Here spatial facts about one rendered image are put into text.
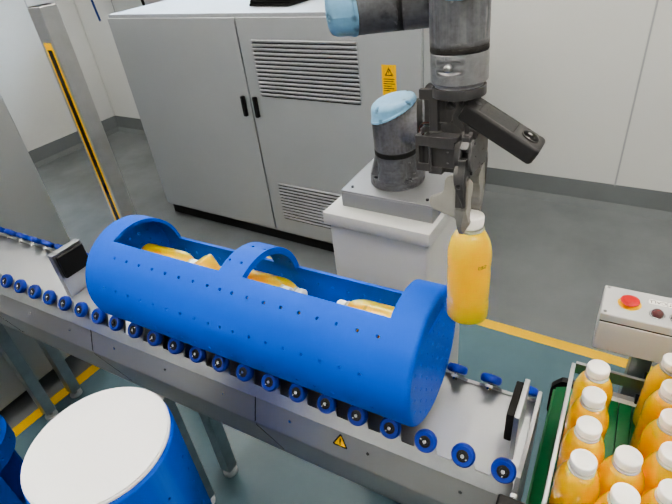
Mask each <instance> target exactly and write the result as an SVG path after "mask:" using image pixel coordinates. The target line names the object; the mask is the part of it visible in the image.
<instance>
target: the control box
mask: <svg viewBox="0 0 672 504"><path fill-rule="evenodd" d="M623 295H633V296H636V297H637V298H639V300H640V305H639V306H636V307H629V306H627V305H625V304H623V303H622V302H621V297H622V296H623ZM651 300H652V303H651ZM655 301H656V304H655ZM657 302H659V303H660V302H661V303H660V304H658V303H657ZM662 302H663V303H662ZM665 303H666V304H665ZM669 306H671V307H669ZM655 308H658V309H661V310H662V311H663V312H664V316H663V317H661V318H658V317H655V316H653V315H652V314H651V311H652V310H653V309H655ZM671 316H672V298H667V297H662V296H657V295H652V294H647V293H642V292H637V291H632V290H627V289H622V288H617V287H613V286H608V285H606V286H605V288H604V293H603V296H602V300H601V304H600V308H599V312H598V316H597V321H596V326H595V332H594V337H593V343H592V346H593V347H596V348H600V349H604V350H608V351H612V352H616V353H619V354H623V355H627V356H631V357H635V358H639V359H643V360H647V361H651V362H655V363H660V362H661V361H662V358H663V356H664V355H665V354H666V353H672V318H671Z"/></svg>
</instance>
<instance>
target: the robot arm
mask: <svg viewBox="0 0 672 504"><path fill-rule="evenodd" d="M324 2H325V14H326V20H327V25H328V28H329V31H330V32H331V34H332V35H334V36H336V37H343V36H352V37H357V36H358V35H367V34H377V33H386V32H396V31H406V30H415V29H425V28H429V42H430V82H431V83H428V84H427V85H426V86H425V88H423V87H422V88H420V89H419V98H417V96H416V95H415V93H414V92H412V91H406V90H404V91H396V92H392V93H389V94H386V95H384V96H382V97H380V98H378V99H377V100H376V101H375V102H374V103H373V105H372V107H371V124H372V130H373V141H374V151H375V157H374V161H373V165H372V169H371V183H372V184H373V186H374V187H376V188H378V189H380V190H383V191H389V192H400V191H406V190H410V189H413V188H415V187H417V186H419V185H420V184H422V183H423V182H424V180H425V171H429V173H431V174H439V175H442V174H443V173H444V172H450V173H453V174H452V175H449V176H447V177H446V179H445V182H444V189H443V191H442V192H439V193H436V194H433V195H431V197H430V200H429V203H430V206H431V207H432V208H433V209H435V210H437V211H440V212H442V213H444V214H447V215H449V216H451V217H453V218H455V220H456V226H457V230H458V233H459V234H463V233H464V232H465V230H466V229H467V228H468V226H469V225H470V223H471V221H470V212H471V209H474V210H479V211H481V206H482V201H483V195H484V188H485V183H486V175H487V165H488V139H489V140H491V141H492V142H494V143H495V144H497V145H498V146H500V147H501V148H503V149H504V150H506V151H507V152H509V153H510V154H512V155H513V156H515V157H516V158H518V159H519V160H521V161H522V162H524V163H525V164H530V163H532V162H533V160H534V159H535V158H536V157H537V155H538V154H539V152H540V151H541V149H542V147H543V146H544V144H545V139H544V138H543V137H542V136H540V135H538V134H537V133H535V132H534V131H532V130H531V129H529V128H528V127H526V126H525V125H523V124H521V123H520V122H518V121H517V120H515V119H514V118H512V117H511V116H509V115H508V114H506V113H504V112H503V111H501V110H500V109H498V108H497V107H495V106H494V105H492V104H491V103H489V102H487V101H486V100H484V99H483V98H481V97H482V96H484V95H486V93H487V82H486V81H487V80H488V79H489V61H490V28H491V0H324Z"/></svg>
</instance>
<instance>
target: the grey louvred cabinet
mask: <svg viewBox="0 0 672 504"><path fill-rule="evenodd" d="M249 4H250V0H165V1H161V2H157V3H153V4H149V5H145V6H141V7H137V8H132V9H128V10H124V11H120V12H116V13H112V14H108V16H109V18H108V19H107V20H108V23H109V26H110V29H111V32H112V35H113V38H114V41H115V44H116V47H117V50H118V53H119V56H120V59H121V62H122V65H123V68H124V71H125V74H126V77H127V80H128V83H129V86H130V89H131V92H132V95H133V98H134V101H135V104H136V107H137V110H138V113H139V116H140V119H141V122H142V125H143V128H144V131H145V134H146V137H147V140H148V143H149V147H150V150H151V153H152V156H153V159H154V162H155V165H156V168H157V171H158V174H159V177H160V180H161V183H162V186H163V189H164V192H165V195H166V198H167V201H168V202H170V203H171V204H173V205H174V208H175V211H177V212H181V213H184V214H188V215H192V216H196V217H200V218H204V219H208V220H212V221H215V222H219V223H223V224H227V225H231V226H235V227H239V228H243V229H246V230H250V231H254V232H258V233H262V234H266V235H270V236H273V237H277V238H281V239H285V240H289V241H293V242H297V243H301V244H304V245H308V246H312V247H316V248H320V249H324V250H328V251H332V252H334V247H333V239H332V231H331V225H328V224H324V219H323V211H324V210H326V209H327V208H328V207H329V206H330V205H331V204H332V203H334V202H335V201H336V200H337V199H338V198H339V197H340V196H342V194H341V190H342V189H343V188H344V187H345V186H346V185H347V184H348V183H349V182H350V181H351V180H352V179H353V178H354V177H355V176H356V175H357V174H358V173H359V172H360V171H361V170H362V169H363V168H364V167H365V166H366V165H367V164H368V163H369V162H371V161H372V160H373V159H374V157H375V151H374V141H373V130H372V124H371V107H372V105H373V103H374V102H375V101H376V100H377V99H378V98H380V97H382V96H384V95H386V94H389V93H392V92H396V91H404V90H406V91H412V92H414V93H415V95H416V96H417V98H419V89H420V88H422V87H423V88H425V86H426V85H427V84H428V83H431V82H430V42H429V28H425V29H415V30H406V31H396V32H386V33H377V34H367V35H358V36H357V37H352V36H343V37H336V36H334V35H332V34H331V32H330V31H329V28H328V25H327V20H326V14H325V2H324V0H308V1H305V2H302V3H298V4H295V5H291V6H249Z"/></svg>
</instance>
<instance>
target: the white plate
mask: <svg viewBox="0 0 672 504"><path fill-rule="evenodd" d="M170 427H171V421H170V415H169V411H168V409H167V407H166V405H165V403H164V402H163V400H162V399H161V398H160V397H159V396H157V395H156V394H155V393H153V392H151V391H149V390H146V389H143V388H137V387H118V388H112V389H107V390H103V391H100V392H97V393H94V394H92V395H89V396H87V397H85V398H83V399H81V400H79V401H77V402H76V403H74V404H72V405H71V406H69V407H68V408H66V409H65V410H63V411H62V412H61V413H59V414H58V415H57V416H56V417H54V418H53V419H52V420H51V421H50V422H49V423H48V424H47V425H46V426H45V427H44V428H43V429H42V431H41V432H40V433H39V434H38V436H37V437H36V438H35V440H34V441H33V443H32V444H31V446H30V448H29V449H28V451H27V453H26V456H25V458H24V461H23V464H22V468H21V475H20V481H21V488H22V491H23V493H24V495H25V497H26V498H27V500H28V501H29V502H30V503H31V504H108V503H110V502H112V501H114V500H116V499H117V498H119V497H121V496H122V495H124V494H125V493H126V492H128V491H129V490H130V489H132V488H133V487H134V486H135V485H137V484H138V483H139V482H140V481H141V480H142V479H143V478H144V477H145V476H146V475H147V474H148V473H149V472H150V470H151V469H152V468H153V467H154V465H155V464H156V463H157V461H158V460H159V458H160V456H161V455H162V453H163V451H164V449H165V447H166V444H167V442H168V438H169V434H170Z"/></svg>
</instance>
